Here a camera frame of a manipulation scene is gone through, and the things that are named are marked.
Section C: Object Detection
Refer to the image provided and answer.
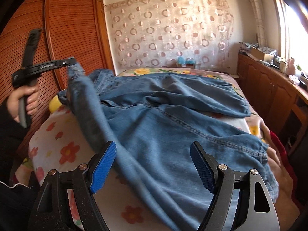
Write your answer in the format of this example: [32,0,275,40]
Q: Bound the pink floral blanket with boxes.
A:
[14,67,301,231]

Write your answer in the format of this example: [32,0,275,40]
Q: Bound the wooden low cabinet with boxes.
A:
[236,54,307,154]

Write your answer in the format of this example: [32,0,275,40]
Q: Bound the blue denim jeans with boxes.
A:
[59,64,279,230]

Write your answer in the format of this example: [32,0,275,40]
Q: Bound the cardboard box on cabinet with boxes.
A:
[251,46,277,62]

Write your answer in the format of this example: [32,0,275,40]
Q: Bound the wooden louvered wardrobe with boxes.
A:
[0,0,116,164]

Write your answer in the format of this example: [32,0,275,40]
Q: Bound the sheer circle pattern curtain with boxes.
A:
[105,0,234,71]

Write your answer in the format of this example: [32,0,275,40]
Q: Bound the side window curtain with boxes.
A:
[249,0,267,46]

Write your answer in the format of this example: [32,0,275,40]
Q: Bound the blue item box at headboard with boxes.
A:
[177,56,196,69]

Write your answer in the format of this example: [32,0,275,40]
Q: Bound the yellow Pikachu plush toy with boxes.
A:
[49,95,62,114]

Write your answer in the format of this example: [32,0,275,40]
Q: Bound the red cloth at bedside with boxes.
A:
[270,131,297,187]

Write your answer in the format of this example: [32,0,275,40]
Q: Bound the pink bottle on cabinet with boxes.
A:
[286,57,296,76]

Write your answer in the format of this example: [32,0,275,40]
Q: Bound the window with wooden frame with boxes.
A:
[274,0,307,74]

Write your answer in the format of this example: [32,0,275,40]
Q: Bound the white mug on cabinet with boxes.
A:
[279,60,288,74]

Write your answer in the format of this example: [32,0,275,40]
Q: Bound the person's left hand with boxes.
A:
[6,85,39,123]

